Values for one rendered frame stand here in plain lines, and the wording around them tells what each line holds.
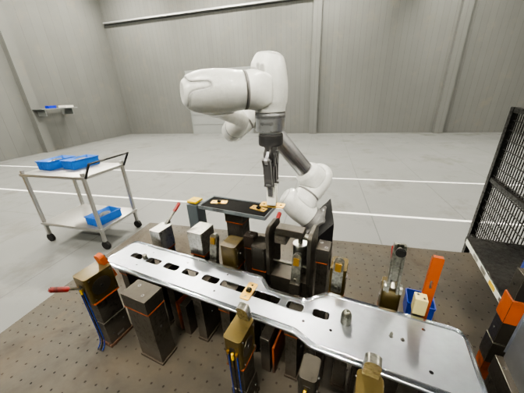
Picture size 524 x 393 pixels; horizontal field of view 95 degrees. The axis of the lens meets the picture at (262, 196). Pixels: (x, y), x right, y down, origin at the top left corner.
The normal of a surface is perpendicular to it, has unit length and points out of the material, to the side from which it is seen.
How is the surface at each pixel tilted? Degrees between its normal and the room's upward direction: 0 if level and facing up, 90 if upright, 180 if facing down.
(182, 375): 0
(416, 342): 0
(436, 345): 0
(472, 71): 90
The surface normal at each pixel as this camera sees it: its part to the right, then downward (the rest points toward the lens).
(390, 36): -0.24, 0.39
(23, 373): -0.04, -0.92
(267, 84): 0.22, 0.32
